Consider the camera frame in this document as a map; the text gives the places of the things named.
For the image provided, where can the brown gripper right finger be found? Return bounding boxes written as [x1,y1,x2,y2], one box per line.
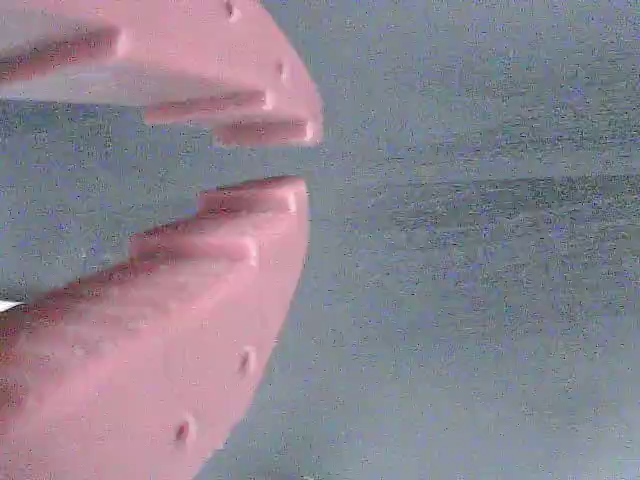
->
[0,0,325,148]

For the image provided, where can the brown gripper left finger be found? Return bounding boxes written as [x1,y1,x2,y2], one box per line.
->
[0,175,311,480]

